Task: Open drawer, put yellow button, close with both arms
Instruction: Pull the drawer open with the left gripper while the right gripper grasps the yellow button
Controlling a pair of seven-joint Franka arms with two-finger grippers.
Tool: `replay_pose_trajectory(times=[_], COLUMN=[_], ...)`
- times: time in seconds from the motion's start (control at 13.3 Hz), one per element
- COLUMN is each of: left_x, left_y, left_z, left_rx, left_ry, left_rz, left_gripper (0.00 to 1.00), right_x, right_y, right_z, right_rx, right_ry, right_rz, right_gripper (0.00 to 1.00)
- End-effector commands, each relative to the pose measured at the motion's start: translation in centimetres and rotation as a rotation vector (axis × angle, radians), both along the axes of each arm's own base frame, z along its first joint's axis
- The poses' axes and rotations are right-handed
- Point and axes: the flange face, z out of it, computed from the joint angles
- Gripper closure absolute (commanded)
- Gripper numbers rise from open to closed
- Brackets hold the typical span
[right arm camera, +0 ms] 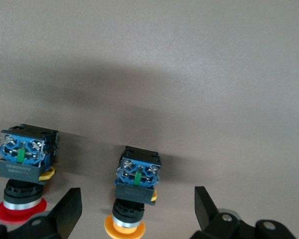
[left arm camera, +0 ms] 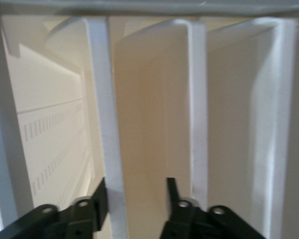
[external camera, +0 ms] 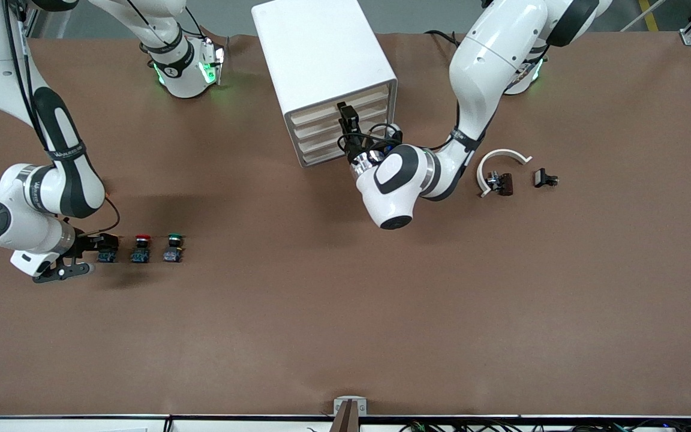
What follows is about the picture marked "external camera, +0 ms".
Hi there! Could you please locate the white curved plastic arc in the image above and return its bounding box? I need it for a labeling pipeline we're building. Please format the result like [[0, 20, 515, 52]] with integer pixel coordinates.
[[476, 148, 533, 199]]

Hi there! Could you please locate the brown and metal small component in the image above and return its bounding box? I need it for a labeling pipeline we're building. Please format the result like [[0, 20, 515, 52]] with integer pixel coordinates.
[[485, 171, 515, 197]]

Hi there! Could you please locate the brown table cover sheet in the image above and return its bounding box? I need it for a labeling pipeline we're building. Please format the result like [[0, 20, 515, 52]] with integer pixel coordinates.
[[0, 31, 691, 418]]

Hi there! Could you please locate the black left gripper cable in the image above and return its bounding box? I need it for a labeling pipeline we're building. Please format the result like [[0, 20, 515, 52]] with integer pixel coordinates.
[[337, 122, 404, 158]]

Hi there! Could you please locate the red push button switch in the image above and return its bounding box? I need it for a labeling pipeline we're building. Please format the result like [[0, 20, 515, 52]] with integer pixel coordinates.
[[130, 234, 153, 265]]

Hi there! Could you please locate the green push button switch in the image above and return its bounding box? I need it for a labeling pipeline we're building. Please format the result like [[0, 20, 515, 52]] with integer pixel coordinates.
[[163, 234, 185, 263]]

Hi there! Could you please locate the black cable behind arm base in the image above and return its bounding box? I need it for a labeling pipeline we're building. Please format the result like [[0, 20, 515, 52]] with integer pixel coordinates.
[[423, 29, 461, 47]]

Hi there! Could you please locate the white table edge rail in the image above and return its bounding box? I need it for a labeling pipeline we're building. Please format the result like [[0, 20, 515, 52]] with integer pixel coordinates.
[[0, 416, 691, 432]]

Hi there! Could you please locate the grey metal edge bracket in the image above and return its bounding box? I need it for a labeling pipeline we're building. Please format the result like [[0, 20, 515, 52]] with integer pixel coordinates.
[[333, 396, 368, 416]]

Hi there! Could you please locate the black floor cable bundle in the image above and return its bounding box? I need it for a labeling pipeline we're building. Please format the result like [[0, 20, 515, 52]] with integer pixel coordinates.
[[399, 420, 691, 432]]

